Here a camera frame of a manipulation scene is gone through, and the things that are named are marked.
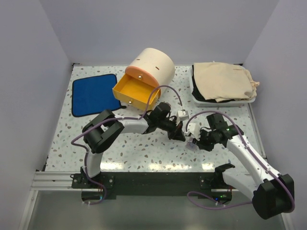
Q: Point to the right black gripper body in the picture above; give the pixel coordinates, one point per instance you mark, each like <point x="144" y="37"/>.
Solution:
<point x="207" y="140"/>

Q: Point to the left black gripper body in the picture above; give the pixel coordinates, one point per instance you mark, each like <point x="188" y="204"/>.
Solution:
<point x="171" y="127"/>

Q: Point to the clear box of clips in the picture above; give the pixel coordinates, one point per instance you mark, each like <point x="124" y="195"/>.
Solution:
<point x="191" y="144"/>

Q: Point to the yellow drawer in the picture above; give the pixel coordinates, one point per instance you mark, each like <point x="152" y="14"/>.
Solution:
<point x="136" y="92"/>

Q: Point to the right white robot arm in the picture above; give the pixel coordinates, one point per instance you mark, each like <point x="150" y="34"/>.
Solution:
<point x="270" y="192"/>

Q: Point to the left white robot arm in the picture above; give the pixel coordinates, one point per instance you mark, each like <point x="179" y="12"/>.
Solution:
<point x="102" y="132"/>

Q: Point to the white tray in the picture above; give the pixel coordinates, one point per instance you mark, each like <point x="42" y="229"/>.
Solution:
<point x="212" y="103"/>

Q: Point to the black cloth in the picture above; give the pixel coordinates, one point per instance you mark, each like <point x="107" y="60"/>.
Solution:
<point x="197" y="95"/>

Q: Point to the beige cloth bag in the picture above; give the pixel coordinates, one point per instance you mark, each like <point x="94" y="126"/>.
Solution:
<point x="222" y="81"/>

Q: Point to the beige round drawer cabinet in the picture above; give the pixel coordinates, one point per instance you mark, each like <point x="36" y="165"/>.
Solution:
<point x="152" y="67"/>

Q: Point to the blue cloth mat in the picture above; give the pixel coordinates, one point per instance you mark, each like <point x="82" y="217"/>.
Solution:
<point x="92" y="95"/>

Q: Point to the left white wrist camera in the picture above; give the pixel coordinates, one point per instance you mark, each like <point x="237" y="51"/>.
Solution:
<point x="182" y="115"/>

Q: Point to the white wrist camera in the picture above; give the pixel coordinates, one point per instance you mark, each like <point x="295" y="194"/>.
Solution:
<point x="193" y="130"/>
<point x="182" y="115"/>

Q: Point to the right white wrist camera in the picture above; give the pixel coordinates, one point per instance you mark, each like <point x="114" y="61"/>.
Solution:
<point x="193" y="130"/>

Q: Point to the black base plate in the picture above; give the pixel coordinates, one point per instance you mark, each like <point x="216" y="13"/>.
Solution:
<point x="113" y="184"/>

